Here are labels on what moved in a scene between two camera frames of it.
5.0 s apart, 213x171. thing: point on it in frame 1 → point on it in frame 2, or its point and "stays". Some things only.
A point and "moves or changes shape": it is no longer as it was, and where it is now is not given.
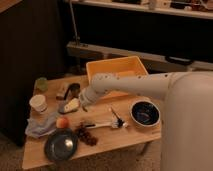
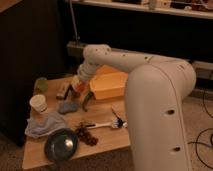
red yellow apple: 62,123 moves or changes shape
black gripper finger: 61,107 → 89,95
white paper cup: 39,103 stays
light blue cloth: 41,124 stays
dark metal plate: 61,144 stays
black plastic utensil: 120,122 stays
